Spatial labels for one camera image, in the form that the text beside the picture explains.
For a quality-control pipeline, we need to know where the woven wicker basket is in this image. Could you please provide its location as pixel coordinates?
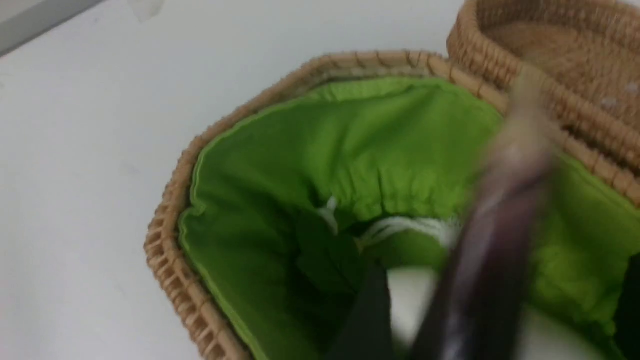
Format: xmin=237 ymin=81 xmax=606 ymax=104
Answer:
xmin=144 ymin=52 xmax=639 ymax=360

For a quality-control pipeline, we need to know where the woven wicker basket lid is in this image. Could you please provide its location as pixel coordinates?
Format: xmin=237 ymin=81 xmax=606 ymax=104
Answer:
xmin=446 ymin=0 xmax=640 ymax=173

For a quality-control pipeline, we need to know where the dark purple toy eggplant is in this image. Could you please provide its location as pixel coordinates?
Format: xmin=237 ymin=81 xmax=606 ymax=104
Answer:
xmin=407 ymin=66 xmax=555 ymax=360

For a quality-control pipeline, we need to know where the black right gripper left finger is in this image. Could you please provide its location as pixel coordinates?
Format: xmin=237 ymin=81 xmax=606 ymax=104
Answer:
xmin=325 ymin=263 xmax=396 ymax=360

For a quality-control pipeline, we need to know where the white toy radish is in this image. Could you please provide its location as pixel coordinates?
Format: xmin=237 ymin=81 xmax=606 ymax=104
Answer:
xmin=387 ymin=267 xmax=606 ymax=360

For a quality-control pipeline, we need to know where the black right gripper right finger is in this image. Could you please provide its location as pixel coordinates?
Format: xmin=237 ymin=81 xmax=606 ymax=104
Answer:
xmin=614 ymin=253 xmax=640 ymax=360

